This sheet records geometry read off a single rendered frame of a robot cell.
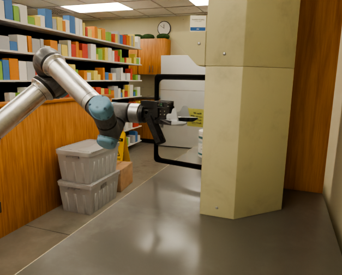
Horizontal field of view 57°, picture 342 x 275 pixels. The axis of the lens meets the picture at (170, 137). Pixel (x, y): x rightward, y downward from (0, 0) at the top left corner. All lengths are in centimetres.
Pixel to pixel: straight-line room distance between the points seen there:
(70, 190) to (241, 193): 251
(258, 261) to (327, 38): 84
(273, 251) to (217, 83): 49
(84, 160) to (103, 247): 231
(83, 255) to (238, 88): 61
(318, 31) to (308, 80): 18
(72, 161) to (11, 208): 67
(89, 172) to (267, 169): 233
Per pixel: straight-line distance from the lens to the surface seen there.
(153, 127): 115
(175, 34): 100
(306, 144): 133
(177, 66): 615
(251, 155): 100
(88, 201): 327
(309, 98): 131
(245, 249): 89
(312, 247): 96
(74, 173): 326
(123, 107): 120
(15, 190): 313
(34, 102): 137
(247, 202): 105
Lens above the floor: 137
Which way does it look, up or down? 11 degrees down
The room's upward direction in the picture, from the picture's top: 1 degrees clockwise
